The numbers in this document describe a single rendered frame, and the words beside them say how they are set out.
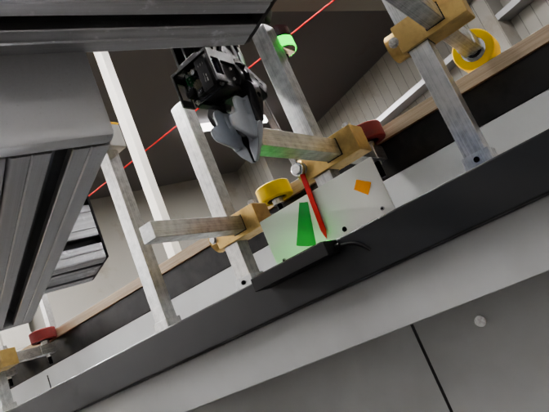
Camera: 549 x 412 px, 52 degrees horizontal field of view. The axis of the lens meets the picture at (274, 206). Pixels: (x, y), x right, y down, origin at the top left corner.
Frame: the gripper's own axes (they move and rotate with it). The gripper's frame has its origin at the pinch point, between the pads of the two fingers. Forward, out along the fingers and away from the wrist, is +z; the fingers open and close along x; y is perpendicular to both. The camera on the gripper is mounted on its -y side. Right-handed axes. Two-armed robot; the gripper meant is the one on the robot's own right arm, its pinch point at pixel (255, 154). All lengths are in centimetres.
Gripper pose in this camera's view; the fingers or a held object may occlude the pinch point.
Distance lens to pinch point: 79.0
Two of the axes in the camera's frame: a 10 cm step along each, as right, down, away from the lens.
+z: 3.7, 9.0, -2.5
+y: -5.7, 0.1, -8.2
